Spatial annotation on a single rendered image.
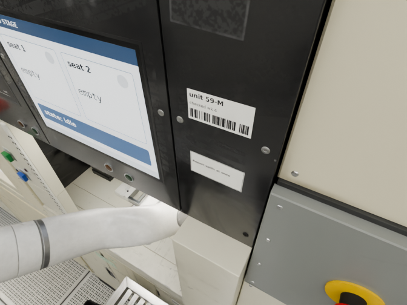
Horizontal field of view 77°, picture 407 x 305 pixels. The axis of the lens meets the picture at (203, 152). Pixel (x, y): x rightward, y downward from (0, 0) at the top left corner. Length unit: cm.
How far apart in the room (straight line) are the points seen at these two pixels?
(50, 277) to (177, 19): 203
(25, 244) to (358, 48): 52
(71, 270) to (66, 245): 156
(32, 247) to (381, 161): 51
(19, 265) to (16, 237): 5
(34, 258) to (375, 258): 50
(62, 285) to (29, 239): 157
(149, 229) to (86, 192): 74
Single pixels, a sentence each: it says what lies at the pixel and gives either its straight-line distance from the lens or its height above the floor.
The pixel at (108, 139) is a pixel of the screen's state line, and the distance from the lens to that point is 45.
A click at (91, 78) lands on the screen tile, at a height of 162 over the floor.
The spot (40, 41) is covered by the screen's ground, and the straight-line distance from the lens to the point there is 43.
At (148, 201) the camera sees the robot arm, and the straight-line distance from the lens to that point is 67.
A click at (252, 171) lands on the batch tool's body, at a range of 30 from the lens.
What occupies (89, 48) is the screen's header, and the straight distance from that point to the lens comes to 35.
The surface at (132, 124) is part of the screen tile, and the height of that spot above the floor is 157.
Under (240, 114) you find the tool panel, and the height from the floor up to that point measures 164.
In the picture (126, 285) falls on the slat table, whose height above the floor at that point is 76.
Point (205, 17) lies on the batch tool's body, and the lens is 23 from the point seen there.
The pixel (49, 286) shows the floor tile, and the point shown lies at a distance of 213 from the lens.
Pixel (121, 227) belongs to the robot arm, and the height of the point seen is 132.
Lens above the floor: 179
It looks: 44 degrees down
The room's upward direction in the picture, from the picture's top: straight up
